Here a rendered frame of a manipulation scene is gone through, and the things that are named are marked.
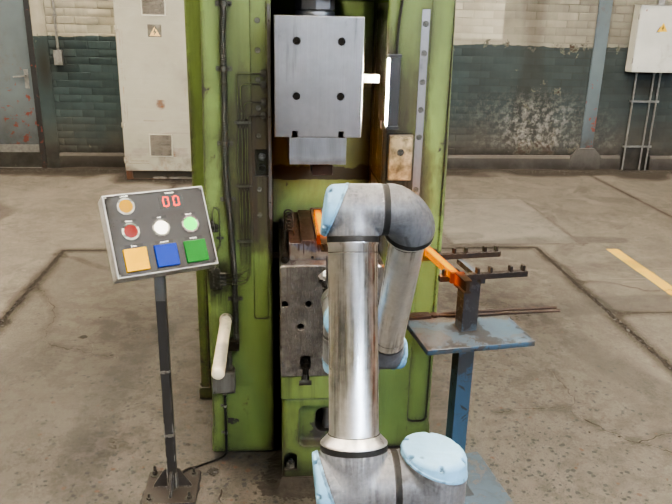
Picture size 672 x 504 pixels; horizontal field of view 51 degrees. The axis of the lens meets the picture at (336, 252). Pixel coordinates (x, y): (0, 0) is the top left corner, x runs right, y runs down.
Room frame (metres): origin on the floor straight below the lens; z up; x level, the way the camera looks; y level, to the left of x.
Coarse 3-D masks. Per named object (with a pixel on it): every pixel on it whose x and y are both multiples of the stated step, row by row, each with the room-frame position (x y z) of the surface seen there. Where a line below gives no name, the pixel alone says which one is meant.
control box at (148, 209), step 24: (144, 192) 2.26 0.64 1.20; (168, 192) 2.29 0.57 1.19; (192, 192) 2.33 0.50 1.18; (120, 216) 2.18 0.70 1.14; (144, 216) 2.21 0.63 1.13; (168, 216) 2.25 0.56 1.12; (192, 216) 2.28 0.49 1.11; (120, 240) 2.14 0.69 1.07; (144, 240) 2.17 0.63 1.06; (168, 240) 2.20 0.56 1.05; (120, 264) 2.09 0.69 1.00; (192, 264) 2.20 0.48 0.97; (216, 264) 2.24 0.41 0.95
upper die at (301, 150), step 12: (288, 144) 2.50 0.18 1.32; (300, 144) 2.42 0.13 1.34; (312, 144) 2.42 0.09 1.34; (324, 144) 2.42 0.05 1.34; (336, 144) 2.43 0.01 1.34; (288, 156) 2.50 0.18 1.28; (300, 156) 2.42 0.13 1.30; (312, 156) 2.42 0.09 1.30; (324, 156) 2.42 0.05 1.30; (336, 156) 2.43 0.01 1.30
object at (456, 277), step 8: (432, 248) 2.39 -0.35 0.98; (432, 256) 2.31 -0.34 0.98; (440, 256) 2.30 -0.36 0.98; (440, 264) 2.24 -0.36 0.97; (448, 264) 2.22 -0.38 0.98; (448, 272) 2.16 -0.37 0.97; (456, 272) 2.12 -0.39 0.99; (456, 280) 2.12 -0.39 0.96; (464, 280) 2.05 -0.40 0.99; (464, 288) 2.05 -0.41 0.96
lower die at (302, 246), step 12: (300, 216) 2.73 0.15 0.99; (312, 216) 2.70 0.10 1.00; (300, 228) 2.57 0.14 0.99; (312, 228) 2.57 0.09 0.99; (288, 240) 2.51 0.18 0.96; (300, 240) 2.45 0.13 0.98; (312, 240) 2.42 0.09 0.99; (300, 252) 2.42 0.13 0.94; (312, 252) 2.42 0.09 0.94; (324, 252) 2.42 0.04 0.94
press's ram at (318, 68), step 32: (288, 32) 2.41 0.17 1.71; (320, 32) 2.42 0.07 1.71; (352, 32) 2.43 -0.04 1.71; (288, 64) 2.41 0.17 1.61; (320, 64) 2.42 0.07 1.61; (352, 64) 2.43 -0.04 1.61; (288, 96) 2.41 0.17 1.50; (320, 96) 2.42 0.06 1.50; (352, 96) 2.43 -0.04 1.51; (288, 128) 2.41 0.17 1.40; (320, 128) 2.42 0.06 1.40; (352, 128) 2.43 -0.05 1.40
